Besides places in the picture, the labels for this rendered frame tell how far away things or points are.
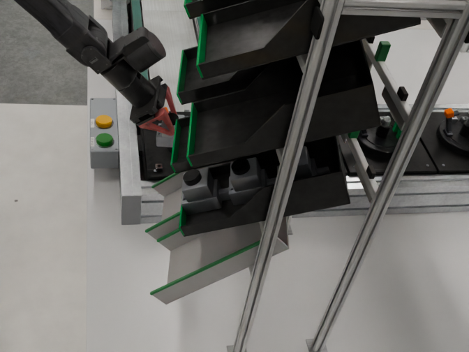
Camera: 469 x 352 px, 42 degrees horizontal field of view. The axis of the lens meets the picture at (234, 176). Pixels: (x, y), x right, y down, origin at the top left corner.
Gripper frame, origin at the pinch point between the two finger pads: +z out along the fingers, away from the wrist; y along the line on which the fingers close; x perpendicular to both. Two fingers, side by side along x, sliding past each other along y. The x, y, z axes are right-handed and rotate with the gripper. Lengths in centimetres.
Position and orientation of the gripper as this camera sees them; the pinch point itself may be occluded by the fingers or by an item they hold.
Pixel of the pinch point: (172, 124)
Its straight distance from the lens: 131.4
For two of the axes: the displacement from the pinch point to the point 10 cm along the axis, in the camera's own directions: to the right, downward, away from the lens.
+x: -8.3, 3.4, 4.4
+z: 5.6, 5.6, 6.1
